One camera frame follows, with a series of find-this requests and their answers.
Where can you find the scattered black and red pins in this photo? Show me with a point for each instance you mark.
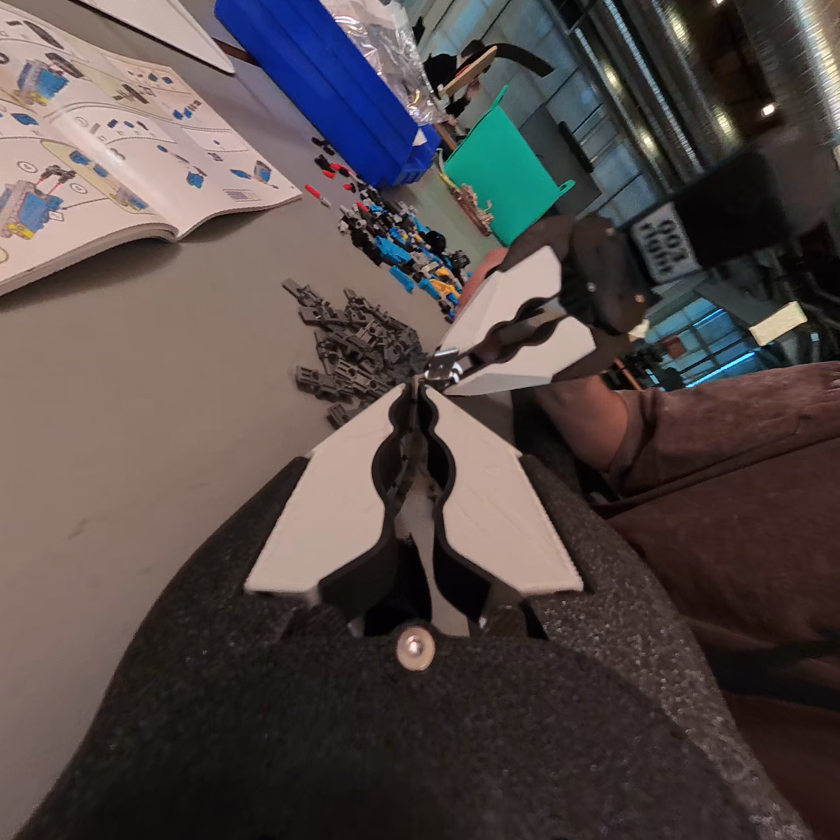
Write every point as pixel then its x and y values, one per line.
pixel 331 167

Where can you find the clear plastic bags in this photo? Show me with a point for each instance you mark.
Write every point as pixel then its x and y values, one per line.
pixel 387 52

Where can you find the pile of grey track links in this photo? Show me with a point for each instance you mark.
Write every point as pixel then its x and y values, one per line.
pixel 354 348

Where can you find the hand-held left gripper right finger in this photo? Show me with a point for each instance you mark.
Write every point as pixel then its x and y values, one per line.
pixel 512 518

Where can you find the heap of mixed coloured bricks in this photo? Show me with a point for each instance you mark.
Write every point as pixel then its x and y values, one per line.
pixel 407 249

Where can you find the brown wooden model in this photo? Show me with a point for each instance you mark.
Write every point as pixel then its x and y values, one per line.
pixel 474 210

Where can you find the silver ventilation duct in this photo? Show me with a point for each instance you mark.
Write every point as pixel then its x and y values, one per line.
pixel 787 65

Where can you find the open instruction booklet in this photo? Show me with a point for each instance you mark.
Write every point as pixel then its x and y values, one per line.
pixel 98 144

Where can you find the grey desk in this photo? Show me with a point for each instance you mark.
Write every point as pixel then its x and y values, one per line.
pixel 131 426

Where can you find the blue plastic bin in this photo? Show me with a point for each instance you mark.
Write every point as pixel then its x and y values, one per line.
pixel 328 85

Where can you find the person's right hand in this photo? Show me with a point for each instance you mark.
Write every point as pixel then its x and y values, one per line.
pixel 485 272

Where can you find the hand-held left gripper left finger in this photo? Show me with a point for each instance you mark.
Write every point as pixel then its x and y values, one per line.
pixel 315 518

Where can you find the white wall sign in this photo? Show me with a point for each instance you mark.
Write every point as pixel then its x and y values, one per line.
pixel 778 323

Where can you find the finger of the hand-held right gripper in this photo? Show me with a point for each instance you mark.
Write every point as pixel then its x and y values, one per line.
pixel 538 358
pixel 512 289

